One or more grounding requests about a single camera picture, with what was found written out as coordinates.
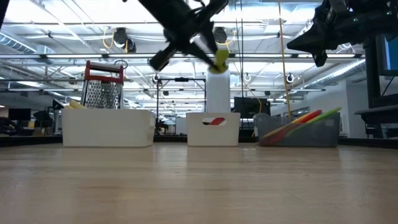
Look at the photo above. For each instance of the grey desk cart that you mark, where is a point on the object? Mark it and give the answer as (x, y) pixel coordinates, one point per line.
(379, 113)

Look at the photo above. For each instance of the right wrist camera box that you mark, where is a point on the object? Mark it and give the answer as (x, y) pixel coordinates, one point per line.
(377, 6)

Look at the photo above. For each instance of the red silicone spoon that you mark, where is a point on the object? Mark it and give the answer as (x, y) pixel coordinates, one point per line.
(217, 121)
(312, 115)

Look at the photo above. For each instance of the wide white plastic bin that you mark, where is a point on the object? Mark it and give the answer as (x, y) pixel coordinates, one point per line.
(105, 127)

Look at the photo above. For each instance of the white structural column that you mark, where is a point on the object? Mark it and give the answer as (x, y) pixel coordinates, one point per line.
(218, 93)

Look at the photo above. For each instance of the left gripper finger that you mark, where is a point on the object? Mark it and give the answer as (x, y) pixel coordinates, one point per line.
(202, 57)
(210, 39)

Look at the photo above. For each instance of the green silicone spatula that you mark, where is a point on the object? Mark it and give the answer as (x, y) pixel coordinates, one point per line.
(329, 112)

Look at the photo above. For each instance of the lime green silicone spoon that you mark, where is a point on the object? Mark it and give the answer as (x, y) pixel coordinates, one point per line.
(219, 62)

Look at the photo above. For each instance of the grey translucent plastic bin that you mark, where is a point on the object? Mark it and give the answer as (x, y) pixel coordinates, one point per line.
(323, 137)

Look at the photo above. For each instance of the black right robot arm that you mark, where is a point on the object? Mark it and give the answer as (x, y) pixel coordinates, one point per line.
(387, 28)

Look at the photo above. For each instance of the black rig frame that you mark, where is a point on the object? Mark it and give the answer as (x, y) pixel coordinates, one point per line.
(181, 79)

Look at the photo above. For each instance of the red metal box grater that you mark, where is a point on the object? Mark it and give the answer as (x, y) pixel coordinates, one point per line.
(102, 95)

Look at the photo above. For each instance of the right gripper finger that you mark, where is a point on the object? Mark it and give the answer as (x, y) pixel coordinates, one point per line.
(311, 39)

